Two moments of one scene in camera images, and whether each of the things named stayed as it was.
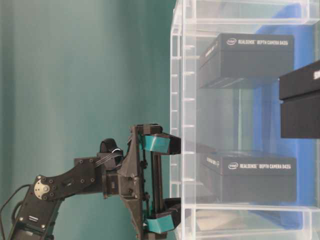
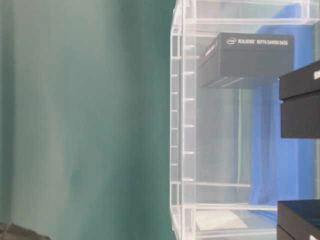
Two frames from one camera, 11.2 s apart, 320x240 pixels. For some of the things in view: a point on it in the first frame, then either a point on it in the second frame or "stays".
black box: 299,94 stays
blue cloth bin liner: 295,20 stays
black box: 232,176 to 298,220
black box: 232,61 stays
